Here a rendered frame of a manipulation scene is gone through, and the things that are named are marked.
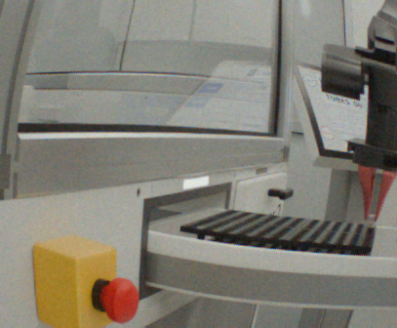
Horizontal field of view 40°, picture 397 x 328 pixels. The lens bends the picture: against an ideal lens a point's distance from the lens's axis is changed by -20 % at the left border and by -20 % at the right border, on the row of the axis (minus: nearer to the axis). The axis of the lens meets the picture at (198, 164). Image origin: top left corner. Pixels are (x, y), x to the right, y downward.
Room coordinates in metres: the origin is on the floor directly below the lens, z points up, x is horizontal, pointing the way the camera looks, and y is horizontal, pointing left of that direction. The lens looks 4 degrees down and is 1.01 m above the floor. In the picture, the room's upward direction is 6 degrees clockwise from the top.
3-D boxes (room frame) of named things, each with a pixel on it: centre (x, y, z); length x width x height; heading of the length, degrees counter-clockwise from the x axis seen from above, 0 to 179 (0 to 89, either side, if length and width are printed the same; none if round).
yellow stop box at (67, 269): (0.43, 0.08, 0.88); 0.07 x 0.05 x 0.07; 161
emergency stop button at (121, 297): (0.42, 0.05, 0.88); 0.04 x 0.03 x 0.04; 161
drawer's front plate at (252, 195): (1.05, -0.11, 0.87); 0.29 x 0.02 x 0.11; 161
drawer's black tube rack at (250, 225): (0.71, -0.12, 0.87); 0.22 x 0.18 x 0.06; 71
